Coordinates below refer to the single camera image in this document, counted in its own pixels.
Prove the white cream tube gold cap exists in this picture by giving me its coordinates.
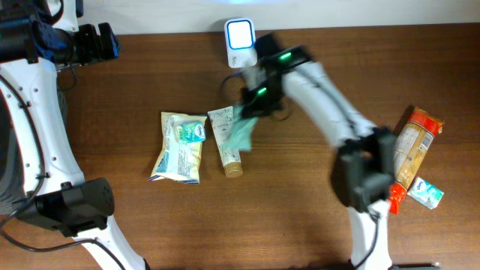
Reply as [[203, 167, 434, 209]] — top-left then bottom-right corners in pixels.
[[208, 106, 243, 178]]

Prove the beige snack bag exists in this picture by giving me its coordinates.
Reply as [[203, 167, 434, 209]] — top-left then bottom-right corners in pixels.
[[148, 112, 207, 185]]

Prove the orange noodle packet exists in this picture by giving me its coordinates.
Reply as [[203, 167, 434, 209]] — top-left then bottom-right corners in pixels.
[[389, 106, 445, 215]]

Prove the teal Kleenex tissue pack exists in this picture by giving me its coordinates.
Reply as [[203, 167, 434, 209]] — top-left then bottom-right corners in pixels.
[[176, 121, 206, 144]]

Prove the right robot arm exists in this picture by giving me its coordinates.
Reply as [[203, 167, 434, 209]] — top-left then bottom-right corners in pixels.
[[240, 34, 396, 269]]

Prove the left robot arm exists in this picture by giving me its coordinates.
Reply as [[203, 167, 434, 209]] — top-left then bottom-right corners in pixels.
[[1, 0, 148, 269]]

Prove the white barcode scanner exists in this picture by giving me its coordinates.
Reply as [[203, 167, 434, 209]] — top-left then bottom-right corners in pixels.
[[223, 18, 257, 69]]

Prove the dark grey plastic basket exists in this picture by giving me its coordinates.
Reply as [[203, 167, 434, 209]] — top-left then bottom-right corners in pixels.
[[1, 101, 26, 215]]

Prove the left black cable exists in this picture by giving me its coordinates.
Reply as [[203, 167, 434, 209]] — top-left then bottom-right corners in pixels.
[[0, 63, 127, 270]]

